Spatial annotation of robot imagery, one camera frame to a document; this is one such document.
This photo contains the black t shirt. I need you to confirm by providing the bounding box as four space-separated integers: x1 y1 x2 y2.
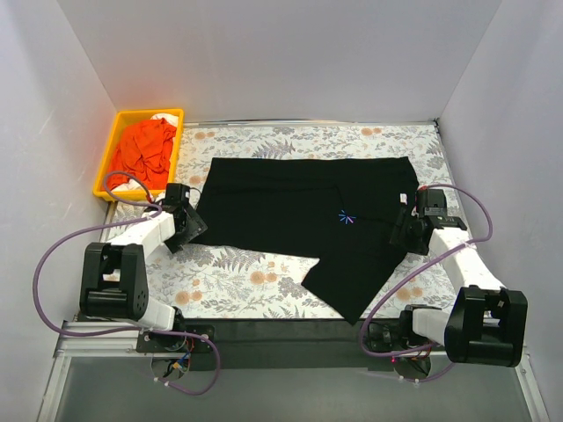
196 156 419 324

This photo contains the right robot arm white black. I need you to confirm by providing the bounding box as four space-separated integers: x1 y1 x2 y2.
391 187 528 367

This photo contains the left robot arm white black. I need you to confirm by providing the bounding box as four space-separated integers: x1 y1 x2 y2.
79 183 208 352

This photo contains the yellow plastic bin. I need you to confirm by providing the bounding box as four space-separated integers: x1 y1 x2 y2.
92 108 184 201

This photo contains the floral table cloth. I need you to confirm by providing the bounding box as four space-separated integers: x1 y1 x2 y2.
147 124 456 319

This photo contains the orange t shirt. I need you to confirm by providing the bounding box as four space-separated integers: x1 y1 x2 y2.
102 118 179 188

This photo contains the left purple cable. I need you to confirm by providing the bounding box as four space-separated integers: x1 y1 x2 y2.
33 171 222 397

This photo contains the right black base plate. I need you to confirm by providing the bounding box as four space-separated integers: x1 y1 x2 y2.
363 319 415 353

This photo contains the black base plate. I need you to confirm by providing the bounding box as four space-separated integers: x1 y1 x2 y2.
135 324 216 353
363 319 415 353

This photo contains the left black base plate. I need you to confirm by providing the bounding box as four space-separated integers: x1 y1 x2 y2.
135 324 216 353

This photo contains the aluminium frame rail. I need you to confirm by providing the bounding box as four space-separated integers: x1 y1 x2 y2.
37 318 155 422

